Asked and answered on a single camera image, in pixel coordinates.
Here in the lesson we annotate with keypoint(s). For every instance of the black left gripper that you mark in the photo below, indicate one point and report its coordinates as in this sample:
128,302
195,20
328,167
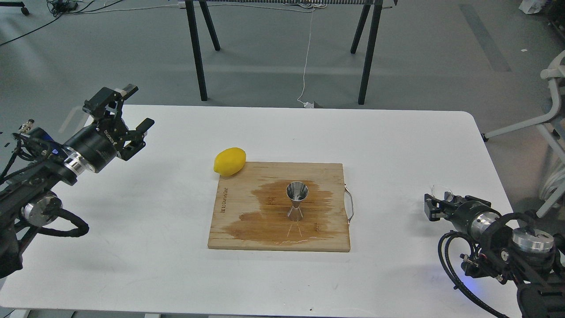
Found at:
108,137

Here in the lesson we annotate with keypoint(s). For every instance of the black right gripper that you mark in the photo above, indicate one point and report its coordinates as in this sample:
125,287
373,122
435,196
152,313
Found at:
469,215

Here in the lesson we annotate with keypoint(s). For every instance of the steel double jigger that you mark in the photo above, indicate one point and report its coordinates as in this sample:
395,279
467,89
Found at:
297,192

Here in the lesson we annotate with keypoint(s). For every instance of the clear glass cup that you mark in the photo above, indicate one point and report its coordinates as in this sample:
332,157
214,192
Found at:
442,193

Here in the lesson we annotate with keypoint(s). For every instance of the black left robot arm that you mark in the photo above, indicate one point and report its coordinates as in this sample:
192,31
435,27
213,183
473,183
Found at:
28,204

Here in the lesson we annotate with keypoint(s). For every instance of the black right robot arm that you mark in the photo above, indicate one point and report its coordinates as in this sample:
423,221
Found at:
505,247

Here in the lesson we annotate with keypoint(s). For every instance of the yellow lemon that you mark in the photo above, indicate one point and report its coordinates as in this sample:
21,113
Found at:
229,161

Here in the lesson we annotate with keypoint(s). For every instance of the wooden cutting board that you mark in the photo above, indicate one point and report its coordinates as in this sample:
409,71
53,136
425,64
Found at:
251,208

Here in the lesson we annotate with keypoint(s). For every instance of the white chair frame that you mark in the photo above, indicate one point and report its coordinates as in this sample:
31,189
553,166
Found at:
549,125

